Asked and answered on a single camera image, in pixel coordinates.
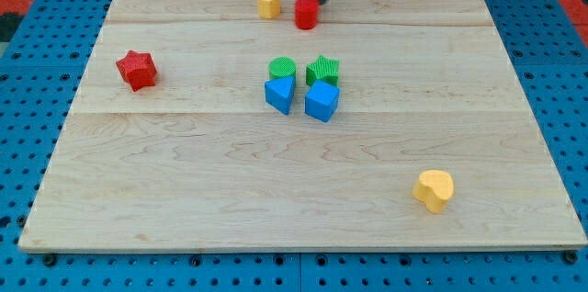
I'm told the red cylinder block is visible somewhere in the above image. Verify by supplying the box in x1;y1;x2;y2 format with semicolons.
294;0;320;30

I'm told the yellow hexagon block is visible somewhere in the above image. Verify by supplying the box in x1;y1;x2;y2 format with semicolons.
257;0;281;19

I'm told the blue triangle block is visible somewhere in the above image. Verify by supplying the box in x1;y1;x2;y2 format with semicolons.
265;76;296;115

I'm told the blue cube block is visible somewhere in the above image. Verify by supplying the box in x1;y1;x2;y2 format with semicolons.
304;81;340;122

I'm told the green cylinder block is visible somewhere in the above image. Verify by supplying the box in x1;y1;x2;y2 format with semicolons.
268;56;297;80

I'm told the green star block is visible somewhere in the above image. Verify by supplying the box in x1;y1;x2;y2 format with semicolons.
306;55;339;86

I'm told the wooden board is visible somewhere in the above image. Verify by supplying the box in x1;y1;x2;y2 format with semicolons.
18;0;587;254

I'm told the yellow heart block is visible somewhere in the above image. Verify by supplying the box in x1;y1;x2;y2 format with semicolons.
412;170;455;214

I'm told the red star block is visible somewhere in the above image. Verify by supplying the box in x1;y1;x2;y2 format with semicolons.
116;51;157;92

